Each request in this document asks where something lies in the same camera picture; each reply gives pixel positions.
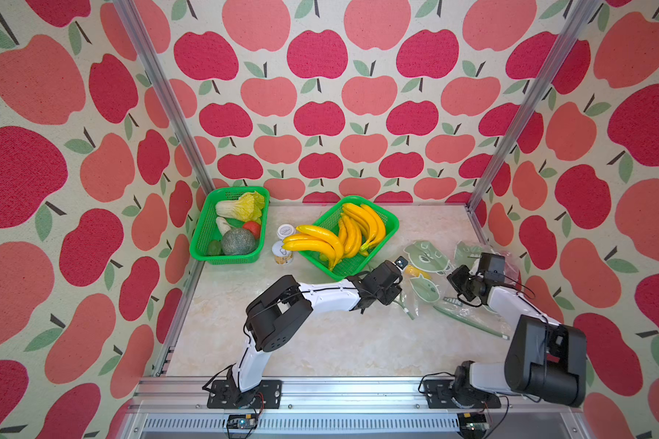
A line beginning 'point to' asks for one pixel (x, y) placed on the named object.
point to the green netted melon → (238, 241)
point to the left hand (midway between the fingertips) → (394, 288)
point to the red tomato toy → (253, 227)
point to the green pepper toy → (215, 248)
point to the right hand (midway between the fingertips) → (452, 281)
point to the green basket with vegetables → (231, 226)
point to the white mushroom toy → (222, 224)
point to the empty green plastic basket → (351, 266)
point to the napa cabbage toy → (248, 207)
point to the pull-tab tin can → (281, 255)
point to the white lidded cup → (285, 230)
